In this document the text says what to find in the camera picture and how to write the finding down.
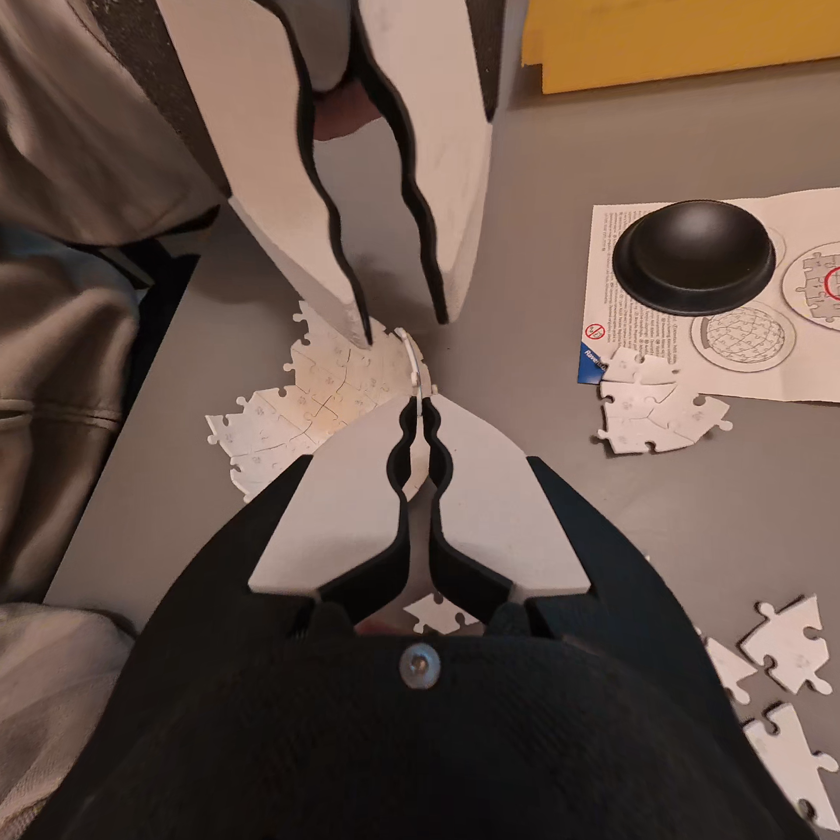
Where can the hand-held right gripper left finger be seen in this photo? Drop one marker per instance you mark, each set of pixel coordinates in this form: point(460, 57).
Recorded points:
point(328, 518)

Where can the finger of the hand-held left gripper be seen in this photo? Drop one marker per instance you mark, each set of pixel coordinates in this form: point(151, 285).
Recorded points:
point(446, 131)
point(262, 151)

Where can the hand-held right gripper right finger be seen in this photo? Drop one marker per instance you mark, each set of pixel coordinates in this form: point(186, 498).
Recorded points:
point(512, 525)

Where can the partly built white puzzle ball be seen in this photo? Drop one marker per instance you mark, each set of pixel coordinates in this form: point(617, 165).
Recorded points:
point(315, 394)

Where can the white puzzle piece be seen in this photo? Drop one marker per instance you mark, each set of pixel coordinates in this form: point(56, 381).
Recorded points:
point(787, 646)
point(732, 669)
point(438, 613)
point(787, 761)

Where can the joined white puzzle pieces cluster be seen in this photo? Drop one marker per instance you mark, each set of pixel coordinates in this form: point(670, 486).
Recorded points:
point(656, 413)

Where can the black round puzzle stand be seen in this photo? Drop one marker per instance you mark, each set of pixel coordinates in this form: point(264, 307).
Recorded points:
point(694, 262)

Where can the person's left hand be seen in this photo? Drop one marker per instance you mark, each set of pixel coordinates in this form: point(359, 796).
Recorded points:
point(341, 111)

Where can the yellow box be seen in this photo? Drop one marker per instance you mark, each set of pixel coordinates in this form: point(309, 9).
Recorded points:
point(656, 39)

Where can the person's beige clothing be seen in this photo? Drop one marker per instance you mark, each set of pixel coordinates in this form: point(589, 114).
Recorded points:
point(59, 394)

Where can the printed instruction sheet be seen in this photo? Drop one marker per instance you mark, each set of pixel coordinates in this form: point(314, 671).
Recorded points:
point(800, 367)

